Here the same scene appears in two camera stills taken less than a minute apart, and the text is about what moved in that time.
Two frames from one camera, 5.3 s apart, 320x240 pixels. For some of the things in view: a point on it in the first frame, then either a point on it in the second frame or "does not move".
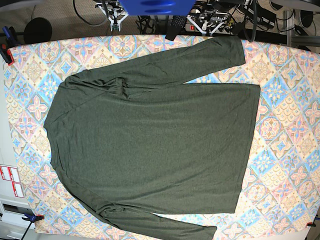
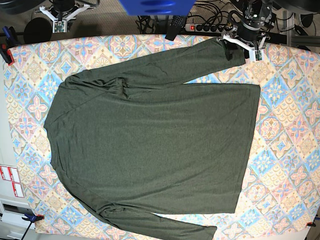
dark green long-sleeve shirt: (131, 137) does not move
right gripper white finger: (203, 33) to (254, 54)
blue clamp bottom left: (32, 218) does not move
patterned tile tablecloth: (281, 195) does not move
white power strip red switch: (217, 30) does not move
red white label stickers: (10, 173) does not move
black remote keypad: (177, 25) does not move
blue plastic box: (157, 8) does not move
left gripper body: (110, 5) to (63, 5)
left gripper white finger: (111, 22) to (60, 25)
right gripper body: (212, 17) to (256, 16)
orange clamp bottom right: (311, 224) does not move
